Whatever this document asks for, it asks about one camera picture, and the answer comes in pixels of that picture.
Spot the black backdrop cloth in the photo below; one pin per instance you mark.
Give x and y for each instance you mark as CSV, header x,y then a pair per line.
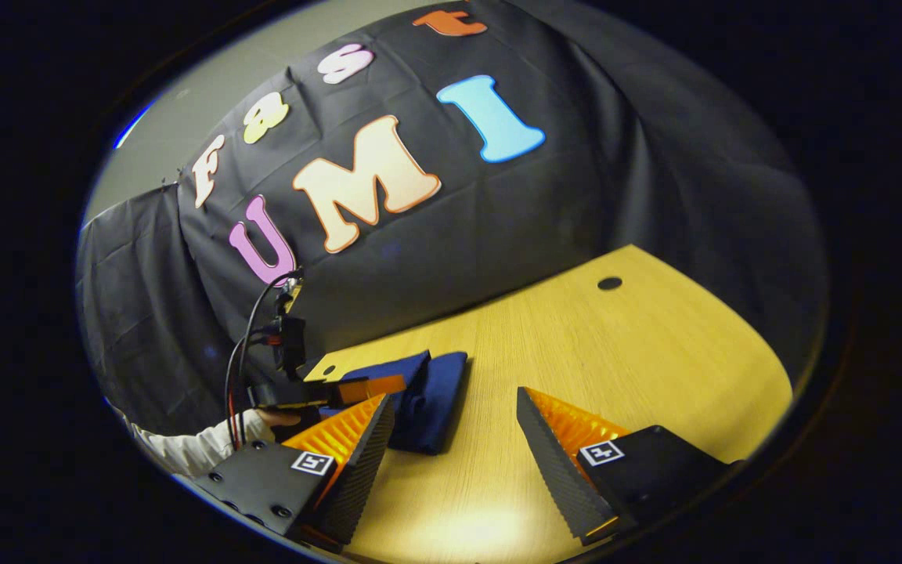
x,y
537,204

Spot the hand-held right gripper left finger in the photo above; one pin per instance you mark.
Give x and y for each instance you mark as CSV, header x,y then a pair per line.
x,y
361,470

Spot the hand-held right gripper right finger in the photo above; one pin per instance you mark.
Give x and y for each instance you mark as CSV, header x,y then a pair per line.
x,y
553,462

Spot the blue jeans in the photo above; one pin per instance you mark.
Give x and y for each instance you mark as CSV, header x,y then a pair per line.
x,y
435,399

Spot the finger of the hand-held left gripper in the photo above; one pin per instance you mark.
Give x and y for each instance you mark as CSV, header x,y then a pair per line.
x,y
373,388

